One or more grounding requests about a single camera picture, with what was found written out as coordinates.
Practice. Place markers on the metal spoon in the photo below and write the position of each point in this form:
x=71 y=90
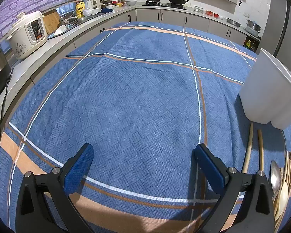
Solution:
x=276 y=174

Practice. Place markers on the wooden cutting board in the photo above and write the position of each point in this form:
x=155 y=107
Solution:
x=51 y=20

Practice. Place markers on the yellow bottle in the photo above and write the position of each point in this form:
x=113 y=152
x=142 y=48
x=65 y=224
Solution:
x=80 y=9

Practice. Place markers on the cooking oil bottle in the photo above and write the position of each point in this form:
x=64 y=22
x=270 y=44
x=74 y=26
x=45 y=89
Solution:
x=251 y=45

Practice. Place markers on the white electric rice cooker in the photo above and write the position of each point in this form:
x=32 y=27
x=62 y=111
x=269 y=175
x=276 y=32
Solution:
x=26 y=36

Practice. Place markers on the hanging scissors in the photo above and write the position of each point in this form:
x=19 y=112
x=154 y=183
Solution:
x=240 y=3

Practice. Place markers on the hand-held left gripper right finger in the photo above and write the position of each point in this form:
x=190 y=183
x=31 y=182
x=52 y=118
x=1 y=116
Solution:
x=208 y=167

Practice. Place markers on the grey refrigerator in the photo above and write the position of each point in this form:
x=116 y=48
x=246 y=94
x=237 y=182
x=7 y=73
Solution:
x=278 y=21

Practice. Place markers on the white utensil holder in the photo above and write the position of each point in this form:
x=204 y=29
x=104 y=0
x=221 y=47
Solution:
x=269 y=87

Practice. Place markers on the gas stove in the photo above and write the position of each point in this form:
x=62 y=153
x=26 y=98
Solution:
x=160 y=4

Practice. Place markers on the red container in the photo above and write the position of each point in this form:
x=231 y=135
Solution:
x=209 y=12

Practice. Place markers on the stainless steamer pot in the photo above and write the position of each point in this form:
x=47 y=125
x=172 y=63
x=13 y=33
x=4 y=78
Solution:
x=253 y=26

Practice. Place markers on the metal basin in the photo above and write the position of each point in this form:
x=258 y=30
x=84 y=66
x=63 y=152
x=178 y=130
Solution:
x=234 y=22

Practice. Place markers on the grey base cabinets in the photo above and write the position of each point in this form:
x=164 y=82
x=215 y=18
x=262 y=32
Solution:
x=148 y=15

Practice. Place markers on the kitchen sink with faucet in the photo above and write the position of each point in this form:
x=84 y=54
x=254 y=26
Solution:
x=80 y=19

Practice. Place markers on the printed window blind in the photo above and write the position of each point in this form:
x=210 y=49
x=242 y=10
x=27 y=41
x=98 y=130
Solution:
x=26 y=2

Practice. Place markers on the cream plastic spoon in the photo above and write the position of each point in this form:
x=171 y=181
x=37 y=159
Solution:
x=282 y=195

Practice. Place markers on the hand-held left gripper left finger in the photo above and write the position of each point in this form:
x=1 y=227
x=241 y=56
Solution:
x=78 y=170

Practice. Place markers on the blue plaid tablecloth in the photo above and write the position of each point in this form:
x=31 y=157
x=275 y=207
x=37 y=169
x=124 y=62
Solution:
x=135 y=102

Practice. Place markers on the light bamboo chopstick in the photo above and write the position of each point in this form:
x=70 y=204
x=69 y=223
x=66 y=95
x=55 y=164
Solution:
x=248 y=148

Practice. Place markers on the dark brown wooden chopstick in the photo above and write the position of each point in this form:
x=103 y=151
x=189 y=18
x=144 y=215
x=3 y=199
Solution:
x=261 y=148

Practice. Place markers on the white bowl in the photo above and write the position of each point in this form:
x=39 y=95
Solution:
x=59 y=29

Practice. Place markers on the dark blue cloth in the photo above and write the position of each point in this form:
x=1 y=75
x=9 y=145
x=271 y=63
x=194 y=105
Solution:
x=106 y=10

